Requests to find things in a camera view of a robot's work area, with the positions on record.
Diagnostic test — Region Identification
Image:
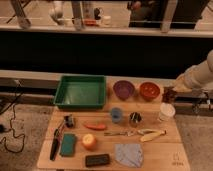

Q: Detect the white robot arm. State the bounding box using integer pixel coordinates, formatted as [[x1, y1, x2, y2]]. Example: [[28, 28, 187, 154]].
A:
[[162, 50, 213, 103]]

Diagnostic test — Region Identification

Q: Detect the white paper cup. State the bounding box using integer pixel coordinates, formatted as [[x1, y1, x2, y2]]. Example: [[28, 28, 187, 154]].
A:
[[158, 103, 176, 121]]

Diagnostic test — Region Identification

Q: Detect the metal cup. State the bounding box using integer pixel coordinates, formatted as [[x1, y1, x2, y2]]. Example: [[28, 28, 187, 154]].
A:
[[129, 112, 142, 127]]

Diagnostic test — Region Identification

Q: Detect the blue cup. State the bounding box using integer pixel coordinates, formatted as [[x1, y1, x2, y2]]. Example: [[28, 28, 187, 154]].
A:
[[110, 107, 123, 123]]

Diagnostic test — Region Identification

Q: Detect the dark grapes bunch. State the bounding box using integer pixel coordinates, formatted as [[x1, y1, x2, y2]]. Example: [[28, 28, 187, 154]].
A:
[[64, 115, 75, 128]]

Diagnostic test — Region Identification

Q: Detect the orange bowl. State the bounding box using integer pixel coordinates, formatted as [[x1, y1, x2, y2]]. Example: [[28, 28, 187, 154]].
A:
[[139, 82, 160, 101]]

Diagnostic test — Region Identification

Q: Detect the yellow banana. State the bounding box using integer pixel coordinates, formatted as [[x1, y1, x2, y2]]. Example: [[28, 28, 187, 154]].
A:
[[138, 130, 166, 142]]

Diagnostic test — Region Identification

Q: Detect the purple bowl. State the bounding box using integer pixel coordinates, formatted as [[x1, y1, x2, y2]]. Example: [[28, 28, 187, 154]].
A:
[[113, 80, 135, 100]]

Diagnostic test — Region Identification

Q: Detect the metal fork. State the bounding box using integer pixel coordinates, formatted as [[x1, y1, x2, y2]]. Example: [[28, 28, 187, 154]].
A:
[[104, 131, 135, 137]]

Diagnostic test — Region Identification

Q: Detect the blue-grey cloth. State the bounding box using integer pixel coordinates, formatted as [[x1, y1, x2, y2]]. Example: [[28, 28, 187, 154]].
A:
[[115, 143, 143, 168]]

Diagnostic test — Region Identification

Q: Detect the orange carrot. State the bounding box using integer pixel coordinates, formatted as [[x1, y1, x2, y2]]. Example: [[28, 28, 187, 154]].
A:
[[84, 124, 107, 130]]

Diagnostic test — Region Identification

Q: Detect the green plastic tray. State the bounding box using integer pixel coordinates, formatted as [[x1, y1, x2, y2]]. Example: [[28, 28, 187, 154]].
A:
[[54, 75, 106, 109]]

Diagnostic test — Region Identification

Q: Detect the orange fruit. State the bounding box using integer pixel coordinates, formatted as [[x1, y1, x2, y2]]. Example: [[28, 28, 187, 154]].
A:
[[82, 134, 97, 150]]

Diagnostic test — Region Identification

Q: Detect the black eraser block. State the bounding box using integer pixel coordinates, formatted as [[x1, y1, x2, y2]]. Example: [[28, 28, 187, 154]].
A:
[[85, 154, 110, 167]]

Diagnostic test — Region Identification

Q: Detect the green sponge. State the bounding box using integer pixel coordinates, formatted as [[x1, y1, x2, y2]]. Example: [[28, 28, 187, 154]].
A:
[[60, 133, 77, 157]]

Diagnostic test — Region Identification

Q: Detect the black handled knife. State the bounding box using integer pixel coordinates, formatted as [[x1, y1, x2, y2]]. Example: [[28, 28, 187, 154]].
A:
[[50, 121, 64, 161]]

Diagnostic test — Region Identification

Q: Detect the black cable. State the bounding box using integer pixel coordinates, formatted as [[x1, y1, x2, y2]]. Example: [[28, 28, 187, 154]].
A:
[[0, 79, 27, 154]]

